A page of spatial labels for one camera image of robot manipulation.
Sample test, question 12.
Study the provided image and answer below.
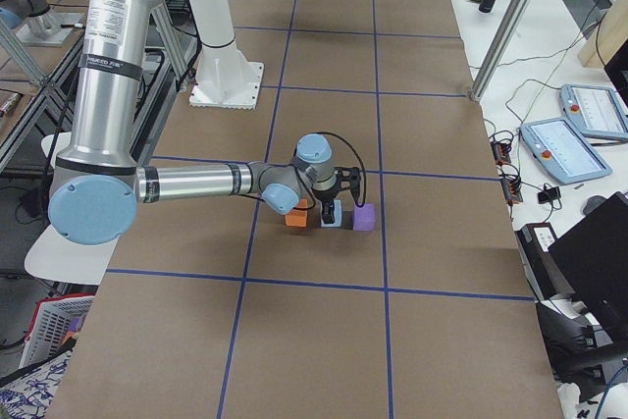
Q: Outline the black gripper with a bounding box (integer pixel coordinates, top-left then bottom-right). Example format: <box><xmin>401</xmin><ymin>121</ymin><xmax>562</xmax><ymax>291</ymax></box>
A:
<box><xmin>313</xmin><ymin>167</ymin><xmax>362</xmax><ymax>224</ymax></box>

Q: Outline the light blue foam block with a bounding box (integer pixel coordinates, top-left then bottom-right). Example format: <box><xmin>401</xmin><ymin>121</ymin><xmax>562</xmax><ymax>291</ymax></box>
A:
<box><xmin>320</xmin><ymin>199</ymin><xmax>342</xmax><ymax>228</ymax></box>

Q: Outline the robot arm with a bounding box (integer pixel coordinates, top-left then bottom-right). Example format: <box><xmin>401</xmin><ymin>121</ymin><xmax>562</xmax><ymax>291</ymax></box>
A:
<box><xmin>48</xmin><ymin>0</ymin><xmax>366</xmax><ymax>245</ymax></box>
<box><xmin>1</xmin><ymin>0</ymin><xmax>81</xmax><ymax>47</ymax></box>

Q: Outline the orange foam block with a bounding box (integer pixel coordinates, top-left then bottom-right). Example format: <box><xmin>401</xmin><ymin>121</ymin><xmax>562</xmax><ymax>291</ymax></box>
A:
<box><xmin>285</xmin><ymin>198</ymin><xmax>309</xmax><ymax>228</ymax></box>

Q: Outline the purple foam block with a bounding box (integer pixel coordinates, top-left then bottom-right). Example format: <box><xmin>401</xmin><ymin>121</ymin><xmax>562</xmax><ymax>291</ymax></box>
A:
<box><xmin>352</xmin><ymin>203</ymin><xmax>377</xmax><ymax>232</ymax></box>

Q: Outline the near teach pendant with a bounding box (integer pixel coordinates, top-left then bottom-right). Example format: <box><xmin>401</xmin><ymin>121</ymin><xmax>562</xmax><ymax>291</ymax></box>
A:
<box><xmin>520</xmin><ymin>118</ymin><xmax>612</xmax><ymax>184</ymax></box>

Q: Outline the teach pendant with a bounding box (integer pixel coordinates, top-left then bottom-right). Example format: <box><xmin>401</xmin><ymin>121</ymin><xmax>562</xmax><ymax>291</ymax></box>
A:
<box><xmin>559</xmin><ymin>84</ymin><xmax>627</xmax><ymax>141</ymax></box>
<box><xmin>520</xmin><ymin>118</ymin><xmax>612</xmax><ymax>184</ymax></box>

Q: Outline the black monitor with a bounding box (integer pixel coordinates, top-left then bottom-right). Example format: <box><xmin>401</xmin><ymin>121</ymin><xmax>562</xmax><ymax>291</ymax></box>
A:
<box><xmin>549</xmin><ymin>192</ymin><xmax>627</xmax><ymax>339</ymax></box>

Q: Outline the far teach pendant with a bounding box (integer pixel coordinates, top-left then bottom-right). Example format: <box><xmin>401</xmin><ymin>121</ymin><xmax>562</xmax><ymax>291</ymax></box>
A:
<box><xmin>559</xmin><ymin>84</ymin><xmax>627</xmax><ymax>141</ymax></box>

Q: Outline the white plastic basket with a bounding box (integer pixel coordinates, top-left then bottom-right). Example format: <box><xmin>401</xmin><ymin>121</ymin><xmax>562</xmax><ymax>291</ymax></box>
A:
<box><xmin>19</xmin><ymin>293</ymin><xmax>94</xmax><ymax>367</ymax></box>

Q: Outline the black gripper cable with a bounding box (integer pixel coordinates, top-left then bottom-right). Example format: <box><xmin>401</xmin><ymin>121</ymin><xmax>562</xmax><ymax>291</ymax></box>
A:
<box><xmin>244</xmin><ymin>131</ymin><xmax>368</xmax><ymax>209</ymax></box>

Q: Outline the white camera post base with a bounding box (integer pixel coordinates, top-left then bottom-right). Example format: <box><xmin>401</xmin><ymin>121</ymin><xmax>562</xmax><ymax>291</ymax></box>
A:
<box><xmin>188</xmin><ymin>0</ymin><xmax>264</xmax><ymax>110</ymax></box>

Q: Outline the aluminium frame post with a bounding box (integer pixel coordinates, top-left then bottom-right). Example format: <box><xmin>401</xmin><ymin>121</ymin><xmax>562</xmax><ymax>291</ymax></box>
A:
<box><xmin>469</xmin><ymin>0</ymin><xmax>531</xmax><ymax>102</ymax></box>

